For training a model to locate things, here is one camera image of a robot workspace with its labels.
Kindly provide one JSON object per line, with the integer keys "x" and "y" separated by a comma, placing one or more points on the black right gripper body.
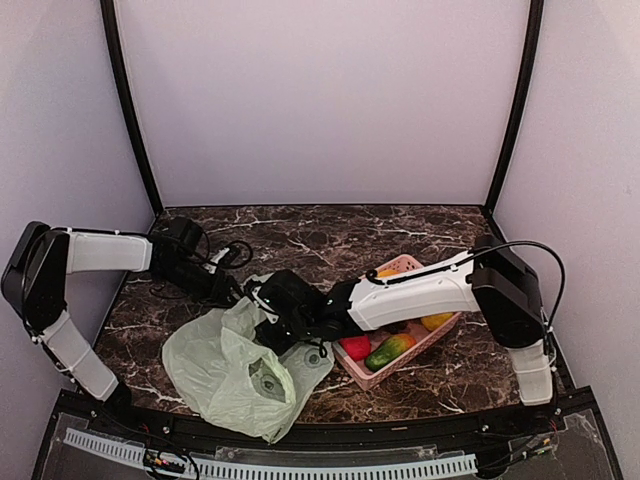
{"x": 279, "y": 342}

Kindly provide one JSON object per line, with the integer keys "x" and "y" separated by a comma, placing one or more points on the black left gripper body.
{"x": 186, "y": 280}

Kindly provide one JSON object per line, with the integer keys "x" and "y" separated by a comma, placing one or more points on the red apple fruit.
{"x": 357, "y": 348}

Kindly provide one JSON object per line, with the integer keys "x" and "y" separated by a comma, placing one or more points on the light green plastic bag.
{"x": 232, "y": 382}

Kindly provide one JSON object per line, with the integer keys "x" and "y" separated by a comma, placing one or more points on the green orange mango fruit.
{"x": 388, "y": 351}

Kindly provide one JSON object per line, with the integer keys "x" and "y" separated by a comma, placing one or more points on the dark purple grape bunch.
{"x": 399, "y": 327}

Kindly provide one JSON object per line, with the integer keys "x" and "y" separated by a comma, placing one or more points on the yellow pear fruit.
{"x": 434, "y": 322}

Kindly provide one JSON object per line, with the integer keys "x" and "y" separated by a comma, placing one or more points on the yellow orange mango fruit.
{"x": 387, "y": 273}

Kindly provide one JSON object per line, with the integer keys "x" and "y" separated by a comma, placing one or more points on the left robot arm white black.
{"x": 34, "y": 284}

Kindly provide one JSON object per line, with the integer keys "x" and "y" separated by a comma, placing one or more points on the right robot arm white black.
{"x": 489, "y": 278}

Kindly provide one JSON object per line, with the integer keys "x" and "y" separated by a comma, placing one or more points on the clear acrylic front panel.
{"x": 79, "y": 450}

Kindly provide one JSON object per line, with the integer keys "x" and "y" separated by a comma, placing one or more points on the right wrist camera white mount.
{"x": 252, "y": 289}

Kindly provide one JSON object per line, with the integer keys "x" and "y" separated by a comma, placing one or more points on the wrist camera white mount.
{"x": 252, "y": 289}
{"x": 235, "y": 255}

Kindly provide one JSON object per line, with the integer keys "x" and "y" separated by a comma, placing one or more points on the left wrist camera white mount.
{"x": 235, "y": 255}

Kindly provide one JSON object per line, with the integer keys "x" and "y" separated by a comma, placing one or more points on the black front curved rail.
{"x": 482, "y": 429}

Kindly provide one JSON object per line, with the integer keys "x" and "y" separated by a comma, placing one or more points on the white slotted cable duct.
{"x": 239, "y": 463}

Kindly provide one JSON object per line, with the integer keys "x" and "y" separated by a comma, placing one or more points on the black rear left frame post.
{"x": 123, "y": 89}

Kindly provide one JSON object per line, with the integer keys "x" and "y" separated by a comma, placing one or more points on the black frame post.
{"x": 123, "y": 89}
{"x": 525, "y": 72}

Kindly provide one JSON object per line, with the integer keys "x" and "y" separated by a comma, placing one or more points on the black rear right frame post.
{"x": 525, "y": 72}

